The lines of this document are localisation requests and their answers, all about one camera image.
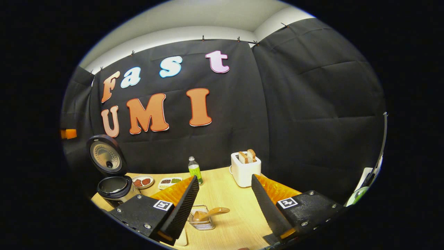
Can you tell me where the white divided bean dish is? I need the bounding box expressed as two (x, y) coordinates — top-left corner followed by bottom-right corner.
(158, 177), (182, 190)

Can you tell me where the round plate of red beans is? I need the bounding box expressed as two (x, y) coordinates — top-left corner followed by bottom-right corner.
(132, 175), (155, 190)

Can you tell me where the black backdrop cloth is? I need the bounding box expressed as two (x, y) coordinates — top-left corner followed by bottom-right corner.
(61, 18), (386, 205)

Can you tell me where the black rice cooker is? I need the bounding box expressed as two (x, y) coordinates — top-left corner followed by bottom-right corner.
(86, 134), (141, 208)

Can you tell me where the white rice tray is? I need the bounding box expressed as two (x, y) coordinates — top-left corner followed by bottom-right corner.
(173, 226), (188, 247)

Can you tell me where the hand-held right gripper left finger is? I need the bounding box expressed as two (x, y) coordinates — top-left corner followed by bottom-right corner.
(109, 175), (200, 245)

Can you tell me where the white toaster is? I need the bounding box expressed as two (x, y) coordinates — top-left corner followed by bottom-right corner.
(230, 152), (262, 188)

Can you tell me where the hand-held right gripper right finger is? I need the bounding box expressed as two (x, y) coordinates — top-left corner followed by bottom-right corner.
(251, 174), (347, 245)

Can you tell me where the green drink bottle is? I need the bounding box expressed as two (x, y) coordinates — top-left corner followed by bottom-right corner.
(188, 156), (204, 185)

